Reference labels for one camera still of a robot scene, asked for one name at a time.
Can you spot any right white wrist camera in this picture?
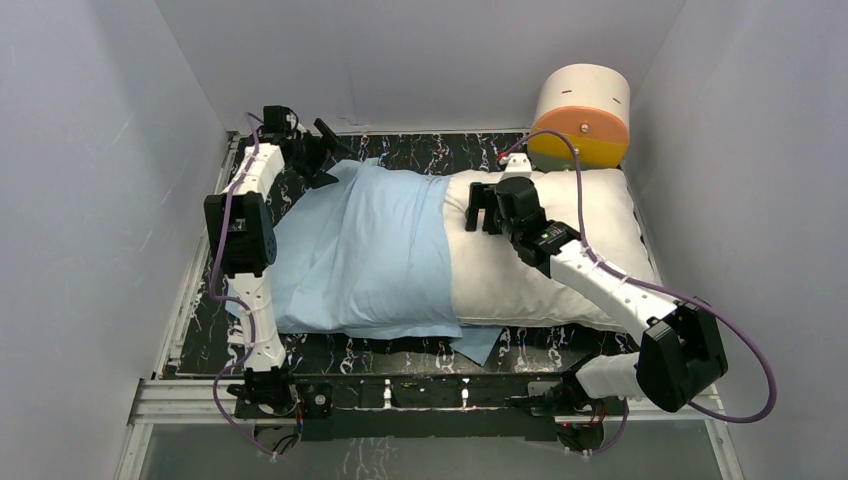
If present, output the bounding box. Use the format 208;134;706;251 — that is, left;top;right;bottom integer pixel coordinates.
498;152;533;180

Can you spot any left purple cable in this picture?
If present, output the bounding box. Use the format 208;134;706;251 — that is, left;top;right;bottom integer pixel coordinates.
208;112;280;458

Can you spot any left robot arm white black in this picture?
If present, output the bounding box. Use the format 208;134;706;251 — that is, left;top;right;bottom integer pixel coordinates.
204;105;343;416

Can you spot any white pillow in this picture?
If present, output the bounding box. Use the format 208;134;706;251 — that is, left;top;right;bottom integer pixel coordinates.
443;169;660;333

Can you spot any light blue pillowcase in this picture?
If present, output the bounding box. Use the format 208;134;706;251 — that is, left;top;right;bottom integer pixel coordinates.
227;158;499;364

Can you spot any cylindrical beige drawer box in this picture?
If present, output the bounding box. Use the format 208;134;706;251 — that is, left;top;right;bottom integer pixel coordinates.
531;63;630;169

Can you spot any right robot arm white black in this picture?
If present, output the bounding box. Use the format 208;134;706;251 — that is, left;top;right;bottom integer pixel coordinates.
465;177;728;414

